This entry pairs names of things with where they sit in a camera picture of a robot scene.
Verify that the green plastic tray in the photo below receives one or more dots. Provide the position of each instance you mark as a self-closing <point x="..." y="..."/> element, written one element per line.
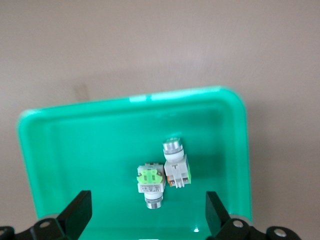
<point x="100" y="140"/>

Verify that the green button with label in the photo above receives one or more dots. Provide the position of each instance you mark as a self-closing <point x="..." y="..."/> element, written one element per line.
<point x="150" y="185"/>

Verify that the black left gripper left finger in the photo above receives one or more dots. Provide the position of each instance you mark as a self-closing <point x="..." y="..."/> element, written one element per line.
<point x="72" y="220"/>

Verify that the table cover sheet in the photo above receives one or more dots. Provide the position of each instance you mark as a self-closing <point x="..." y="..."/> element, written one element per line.
<point x="160" y="45"/>

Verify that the white red switch block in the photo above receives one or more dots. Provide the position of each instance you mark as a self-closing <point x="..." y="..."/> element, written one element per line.
<point x="176" y="170"/>

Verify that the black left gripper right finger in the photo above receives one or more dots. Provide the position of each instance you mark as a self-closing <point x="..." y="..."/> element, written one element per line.
<point x="220" y="222"/>

